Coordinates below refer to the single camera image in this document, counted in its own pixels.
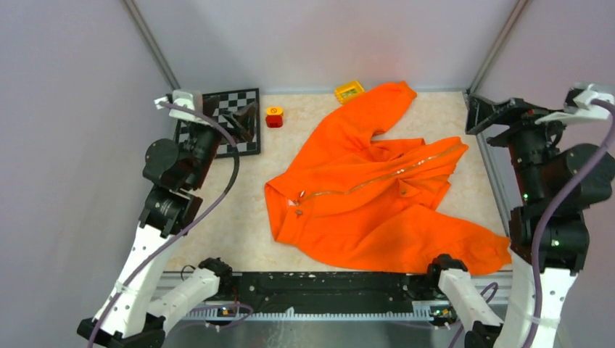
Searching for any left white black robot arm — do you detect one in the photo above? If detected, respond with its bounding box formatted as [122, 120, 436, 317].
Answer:
[76, 97, 258, 347]

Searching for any red and yellow block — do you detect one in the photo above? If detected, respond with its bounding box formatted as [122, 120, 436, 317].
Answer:
[265, 107, 284, 128]

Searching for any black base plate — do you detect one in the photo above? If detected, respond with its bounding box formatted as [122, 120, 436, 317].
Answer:
[208, 271, 448, 315]

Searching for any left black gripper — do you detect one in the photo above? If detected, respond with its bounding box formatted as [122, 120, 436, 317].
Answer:
[184, 94, 257, 190]

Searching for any yellow toy crate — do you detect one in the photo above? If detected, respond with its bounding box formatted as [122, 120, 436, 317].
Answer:
[334, 80, 365, 104]

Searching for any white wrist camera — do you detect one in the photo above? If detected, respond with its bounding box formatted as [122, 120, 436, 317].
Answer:
[154, 89, 207, 125]
[534, 82, 614, 125]

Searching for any aluminium frame rail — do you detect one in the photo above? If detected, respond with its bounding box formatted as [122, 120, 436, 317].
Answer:
[153, 271, 515, 348]

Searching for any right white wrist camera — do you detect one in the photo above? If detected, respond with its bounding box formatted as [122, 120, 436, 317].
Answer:
[534, 82, 614, 125]

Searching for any black and white chessboard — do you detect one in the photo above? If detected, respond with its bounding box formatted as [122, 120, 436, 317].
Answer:
[168, 88, 261, 156]

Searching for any orange jacket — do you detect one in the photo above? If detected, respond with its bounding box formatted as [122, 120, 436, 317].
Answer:
[264, 81, 511, 275]

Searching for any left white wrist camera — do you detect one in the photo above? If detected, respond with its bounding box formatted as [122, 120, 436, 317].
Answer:
[154, 89, 207, 125]

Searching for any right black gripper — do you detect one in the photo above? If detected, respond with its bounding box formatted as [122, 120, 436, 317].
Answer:
[463, 91, 578, 200]

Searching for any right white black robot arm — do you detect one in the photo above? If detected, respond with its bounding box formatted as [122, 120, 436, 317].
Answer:
[425, 84, 614, 347]

